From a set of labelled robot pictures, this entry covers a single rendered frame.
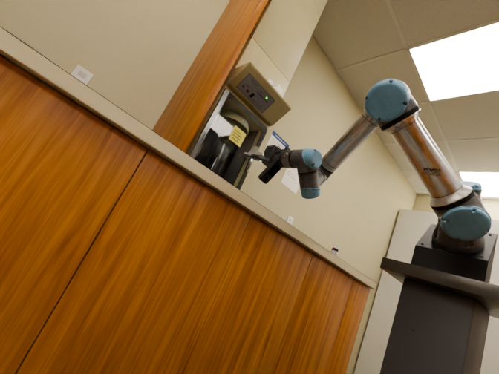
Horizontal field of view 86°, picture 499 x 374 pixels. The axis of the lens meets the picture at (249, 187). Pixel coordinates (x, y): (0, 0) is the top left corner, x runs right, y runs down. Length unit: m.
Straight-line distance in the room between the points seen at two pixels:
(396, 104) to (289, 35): 0.96
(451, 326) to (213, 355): 0.76
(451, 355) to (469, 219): 0.39
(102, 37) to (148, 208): 1.02
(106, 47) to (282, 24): 0.90
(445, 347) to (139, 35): 1.80
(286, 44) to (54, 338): 1.56
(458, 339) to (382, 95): 0.73
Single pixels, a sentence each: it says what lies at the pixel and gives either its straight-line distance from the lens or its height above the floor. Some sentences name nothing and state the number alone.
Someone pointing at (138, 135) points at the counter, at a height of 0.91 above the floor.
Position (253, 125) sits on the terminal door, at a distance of 1.37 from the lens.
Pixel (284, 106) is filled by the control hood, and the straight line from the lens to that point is 1.40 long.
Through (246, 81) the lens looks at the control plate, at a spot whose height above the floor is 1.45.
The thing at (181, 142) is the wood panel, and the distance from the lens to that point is 1.07.
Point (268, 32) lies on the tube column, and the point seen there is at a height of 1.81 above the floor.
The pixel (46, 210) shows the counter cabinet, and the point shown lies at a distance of 0.78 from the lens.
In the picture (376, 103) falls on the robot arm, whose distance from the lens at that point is 0.90.
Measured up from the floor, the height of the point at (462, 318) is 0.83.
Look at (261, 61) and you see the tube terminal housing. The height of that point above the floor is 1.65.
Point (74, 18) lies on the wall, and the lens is 1.63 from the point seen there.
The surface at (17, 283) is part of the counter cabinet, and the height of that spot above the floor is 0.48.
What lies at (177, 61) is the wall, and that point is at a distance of 1.73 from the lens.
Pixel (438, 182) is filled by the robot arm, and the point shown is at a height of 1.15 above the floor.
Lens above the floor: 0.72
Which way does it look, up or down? 15 degrees up
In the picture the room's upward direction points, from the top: 24 degrees clockwise
